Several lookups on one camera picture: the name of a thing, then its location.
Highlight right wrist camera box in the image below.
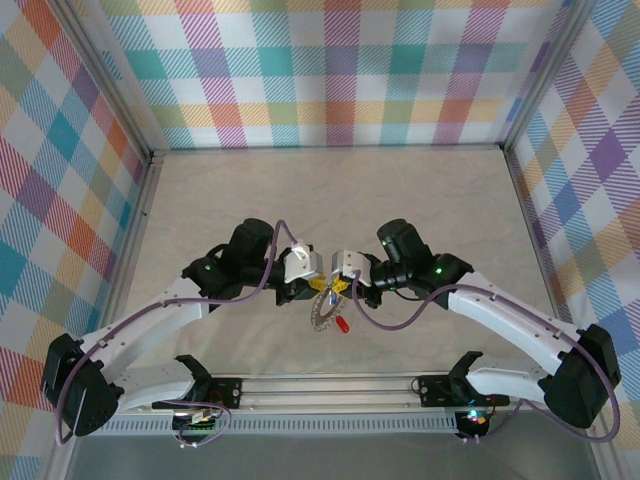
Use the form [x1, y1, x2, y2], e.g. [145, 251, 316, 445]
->
[329, 248, 370, 279]

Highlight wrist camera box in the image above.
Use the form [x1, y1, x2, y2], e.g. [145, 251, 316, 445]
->
[329, 248, 370, 279]
[281, 241, 327, 283]

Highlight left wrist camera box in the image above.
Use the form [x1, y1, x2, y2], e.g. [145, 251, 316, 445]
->
[281, 241, 327, 283]

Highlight aluminium mounting rail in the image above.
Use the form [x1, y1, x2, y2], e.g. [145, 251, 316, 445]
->
[53, 368, 607, 417]

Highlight aluminium side rail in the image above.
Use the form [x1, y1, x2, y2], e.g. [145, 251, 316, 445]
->
[88, 149, 167, 376]
[503, 147, 581, 371]

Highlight aluminium back rail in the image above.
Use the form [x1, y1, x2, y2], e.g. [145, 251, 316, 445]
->
[149, 143, 507, 155]

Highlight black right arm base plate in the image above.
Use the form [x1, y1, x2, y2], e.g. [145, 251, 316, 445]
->
[416, 372, 512, 408]

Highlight grey slotted cable duct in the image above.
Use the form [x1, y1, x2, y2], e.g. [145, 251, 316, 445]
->
[77, 412, 462, 437]

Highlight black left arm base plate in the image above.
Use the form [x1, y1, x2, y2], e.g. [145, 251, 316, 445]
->
[151, 377, 244, 412]

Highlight aluminium frame post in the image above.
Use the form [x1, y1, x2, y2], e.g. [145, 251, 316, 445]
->
[498, 0, 601, 152]
[52, 0, 157, 162]

